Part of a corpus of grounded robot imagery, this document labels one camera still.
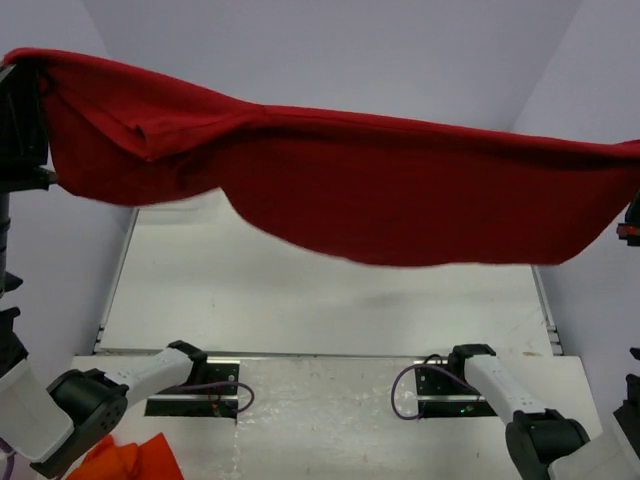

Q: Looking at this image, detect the red t shirt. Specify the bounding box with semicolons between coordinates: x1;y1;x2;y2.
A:
4;48;639;267

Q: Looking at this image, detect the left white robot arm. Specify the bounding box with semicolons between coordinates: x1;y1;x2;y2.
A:
1;65;208;479

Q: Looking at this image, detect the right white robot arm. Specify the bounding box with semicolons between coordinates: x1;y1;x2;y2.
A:
446;344;639;479

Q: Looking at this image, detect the orange cloth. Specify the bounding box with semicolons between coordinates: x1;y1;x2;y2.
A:
67;433;184;480

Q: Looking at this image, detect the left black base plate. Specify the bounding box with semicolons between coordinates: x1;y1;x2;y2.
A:
144;358;240;420

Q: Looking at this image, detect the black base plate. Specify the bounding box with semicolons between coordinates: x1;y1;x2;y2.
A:
144;358;240;420
415;354;496;419

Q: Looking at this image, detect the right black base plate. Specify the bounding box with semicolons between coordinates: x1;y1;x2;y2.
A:
415;354;496;419

